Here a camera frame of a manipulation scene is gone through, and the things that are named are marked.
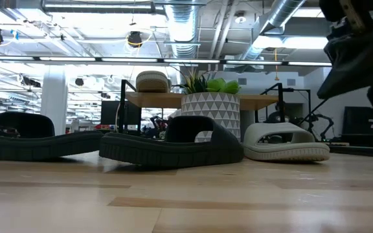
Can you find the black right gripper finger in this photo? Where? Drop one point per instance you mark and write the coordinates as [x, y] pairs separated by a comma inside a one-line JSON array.
[[355, 48], [351, 79]]

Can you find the light grey rubber slide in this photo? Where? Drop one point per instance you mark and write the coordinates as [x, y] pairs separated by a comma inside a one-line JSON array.
[[152, 82], [287, 152]]

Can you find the black rubber slide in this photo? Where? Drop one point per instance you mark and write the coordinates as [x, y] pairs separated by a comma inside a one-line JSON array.
[[160, 152], [44, 145]]

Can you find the background black robot arm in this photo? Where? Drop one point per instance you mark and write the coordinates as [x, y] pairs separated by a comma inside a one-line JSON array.
[[316, 118], [157, 124]]

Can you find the wooden shelf with black legs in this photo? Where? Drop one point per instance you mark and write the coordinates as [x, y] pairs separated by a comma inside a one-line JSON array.
[[160, 100]]

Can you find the black cabinet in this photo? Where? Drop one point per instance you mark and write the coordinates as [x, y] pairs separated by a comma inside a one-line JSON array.
[[364, 123]]

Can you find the succulent in triangle-patterned pot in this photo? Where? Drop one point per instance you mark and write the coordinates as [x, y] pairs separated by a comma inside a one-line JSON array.
[[210, 110]]

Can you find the long ceiling light strip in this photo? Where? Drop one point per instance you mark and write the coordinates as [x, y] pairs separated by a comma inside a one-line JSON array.
[[125, 59]]

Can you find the black background monitor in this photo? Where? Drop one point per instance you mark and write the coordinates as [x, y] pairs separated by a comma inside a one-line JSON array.
[[110, 113]]

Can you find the white round pillar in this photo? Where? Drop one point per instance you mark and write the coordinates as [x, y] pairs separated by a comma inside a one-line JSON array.
[[53, 103]]

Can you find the silver spiral ventilation duct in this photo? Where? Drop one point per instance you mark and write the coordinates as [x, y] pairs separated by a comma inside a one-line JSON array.
[[183, 29], [283, 13]]

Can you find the black aluminium table frame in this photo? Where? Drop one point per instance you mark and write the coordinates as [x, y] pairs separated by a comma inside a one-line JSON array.
[[361, 151]]

